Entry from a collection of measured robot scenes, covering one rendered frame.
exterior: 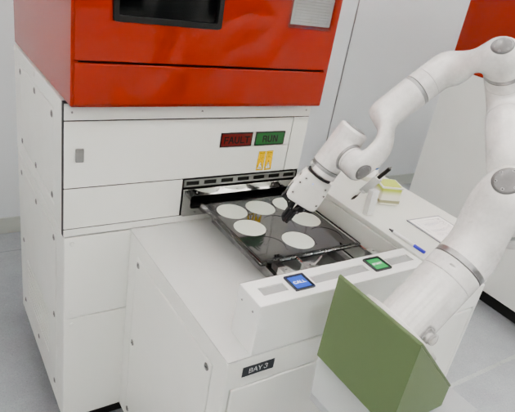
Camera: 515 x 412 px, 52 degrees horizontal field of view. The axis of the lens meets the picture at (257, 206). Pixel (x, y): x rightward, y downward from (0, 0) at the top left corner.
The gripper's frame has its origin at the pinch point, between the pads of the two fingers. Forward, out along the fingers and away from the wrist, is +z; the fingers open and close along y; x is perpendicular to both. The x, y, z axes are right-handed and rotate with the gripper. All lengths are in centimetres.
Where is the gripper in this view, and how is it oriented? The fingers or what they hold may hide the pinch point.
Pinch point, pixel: (288, 215)
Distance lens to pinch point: 153.0
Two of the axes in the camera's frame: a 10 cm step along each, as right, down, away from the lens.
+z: -5.6, 7.5, 3.4
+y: 8.2, 4.8, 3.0
